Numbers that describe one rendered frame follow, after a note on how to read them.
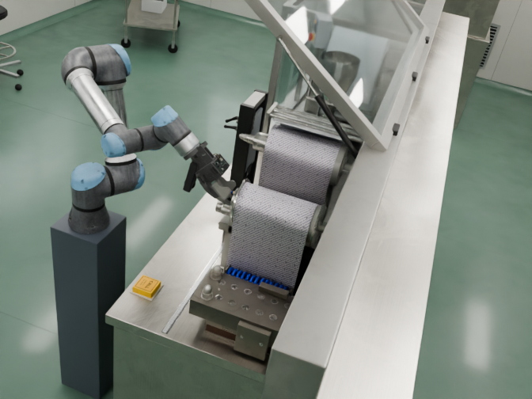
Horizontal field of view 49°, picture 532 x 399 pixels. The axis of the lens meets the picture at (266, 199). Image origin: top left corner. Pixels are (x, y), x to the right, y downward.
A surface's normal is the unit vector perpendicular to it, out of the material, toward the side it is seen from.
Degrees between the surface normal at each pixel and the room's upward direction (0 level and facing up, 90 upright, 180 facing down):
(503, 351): 0
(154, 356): 90
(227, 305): 0
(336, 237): 0
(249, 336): 90
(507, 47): 90
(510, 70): 90
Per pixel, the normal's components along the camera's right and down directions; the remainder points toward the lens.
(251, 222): -0.32, 0.49
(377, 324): 0.15, -0.82
